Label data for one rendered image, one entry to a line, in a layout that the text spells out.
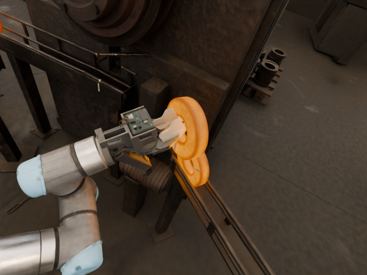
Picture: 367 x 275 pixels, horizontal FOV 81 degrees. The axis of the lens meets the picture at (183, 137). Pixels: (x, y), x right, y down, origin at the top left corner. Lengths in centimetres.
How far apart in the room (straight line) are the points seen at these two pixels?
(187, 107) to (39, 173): 31
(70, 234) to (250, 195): 134
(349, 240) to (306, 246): 37
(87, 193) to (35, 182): 11
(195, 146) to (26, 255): 36
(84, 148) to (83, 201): 13
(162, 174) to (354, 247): 150
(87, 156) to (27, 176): 11
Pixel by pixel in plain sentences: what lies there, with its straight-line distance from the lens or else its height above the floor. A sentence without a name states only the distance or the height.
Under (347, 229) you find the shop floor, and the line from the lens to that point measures 203.
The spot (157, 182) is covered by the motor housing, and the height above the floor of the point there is 51.
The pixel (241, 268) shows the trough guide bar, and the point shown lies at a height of 71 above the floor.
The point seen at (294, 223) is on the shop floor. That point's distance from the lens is 175.
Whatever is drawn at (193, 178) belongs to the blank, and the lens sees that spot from 71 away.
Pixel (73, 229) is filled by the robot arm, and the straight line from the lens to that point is 51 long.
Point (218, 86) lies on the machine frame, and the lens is 79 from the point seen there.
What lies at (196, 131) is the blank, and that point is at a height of 96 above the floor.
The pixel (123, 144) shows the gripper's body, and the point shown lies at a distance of 47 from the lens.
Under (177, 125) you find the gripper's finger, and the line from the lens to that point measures 48.
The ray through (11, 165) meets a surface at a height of 1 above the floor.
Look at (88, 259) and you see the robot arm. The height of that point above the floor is 80.
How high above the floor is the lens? 128
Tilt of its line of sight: 47 degrees down
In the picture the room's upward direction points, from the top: 19 degrees clockwise
